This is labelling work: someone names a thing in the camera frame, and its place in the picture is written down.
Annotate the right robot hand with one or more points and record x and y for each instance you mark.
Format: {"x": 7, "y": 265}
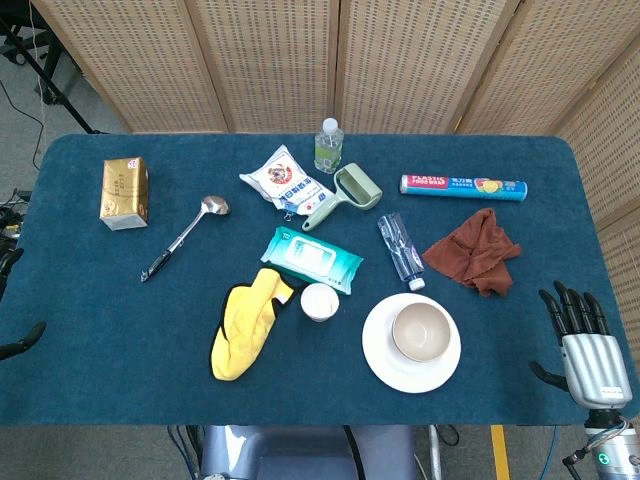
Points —
{"x": 595, "y": 365}

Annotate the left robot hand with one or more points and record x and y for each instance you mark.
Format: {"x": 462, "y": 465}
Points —
{"x": 30, "y": 336}

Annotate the beige bowl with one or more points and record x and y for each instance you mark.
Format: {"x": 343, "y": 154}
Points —
{"x": 421, "y": 327}
{"x": 419, "y": 359}

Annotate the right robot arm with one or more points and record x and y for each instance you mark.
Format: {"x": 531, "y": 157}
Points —
{"x": 612, "y": 445}

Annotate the white round plate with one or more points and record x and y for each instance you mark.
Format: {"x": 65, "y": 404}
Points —
{"x": 395, "y": 372}

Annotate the blue table cloth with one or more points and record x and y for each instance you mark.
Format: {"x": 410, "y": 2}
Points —
{"x": 100, "y": 375}

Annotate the brown cloth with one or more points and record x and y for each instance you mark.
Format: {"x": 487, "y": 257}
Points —
{"x": 475, "y": 250}

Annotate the gold carton box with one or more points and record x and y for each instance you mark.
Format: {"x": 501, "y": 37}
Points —
{"x": 122, "y": 195}

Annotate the yellow cloth with black edge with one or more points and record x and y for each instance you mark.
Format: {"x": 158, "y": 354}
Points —
{"x": 242, "y": 330}

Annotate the blue plastic food wrap box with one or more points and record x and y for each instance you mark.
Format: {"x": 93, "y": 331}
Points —
{"x": 460, "y": 187}

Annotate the clear empty water bottle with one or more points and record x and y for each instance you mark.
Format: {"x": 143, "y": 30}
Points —
{"x": 400, "y": 247}

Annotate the black tripod stand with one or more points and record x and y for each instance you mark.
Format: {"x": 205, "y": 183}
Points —
{"x": 50, "y": 75}

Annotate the plain white paper cup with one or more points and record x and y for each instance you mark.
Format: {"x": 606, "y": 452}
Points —
{"x": 319, "y": 299}

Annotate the small binder clip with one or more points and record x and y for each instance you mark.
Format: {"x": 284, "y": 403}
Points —
{"x": 288, "y": 216}

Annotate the teal wet wipes pack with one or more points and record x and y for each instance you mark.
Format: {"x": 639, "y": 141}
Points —
{"x": 312, "y": 257}

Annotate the grey robot torso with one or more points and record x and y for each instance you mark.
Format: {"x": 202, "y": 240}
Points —
{"x": 300, "y": 452}

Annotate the white printed powder bag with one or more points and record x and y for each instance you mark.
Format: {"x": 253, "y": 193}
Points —
{"x": 285, "y": 177}

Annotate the clear bottle with green label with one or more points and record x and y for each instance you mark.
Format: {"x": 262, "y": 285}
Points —
{"x": 328, "y": 147}

